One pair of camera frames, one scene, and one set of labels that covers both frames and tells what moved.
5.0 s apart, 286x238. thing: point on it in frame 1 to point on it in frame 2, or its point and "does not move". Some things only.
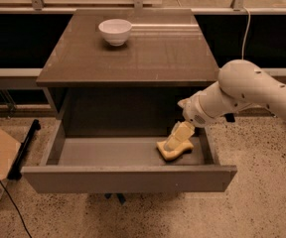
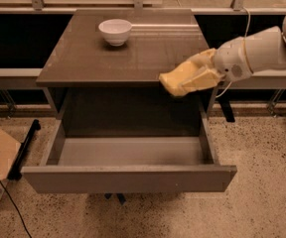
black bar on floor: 15,172 does not move
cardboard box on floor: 1,151 does not move
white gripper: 194,113 to 230,60
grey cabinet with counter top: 164,59 does not move
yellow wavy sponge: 175,153 to 174,78
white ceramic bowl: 115,31 does not move
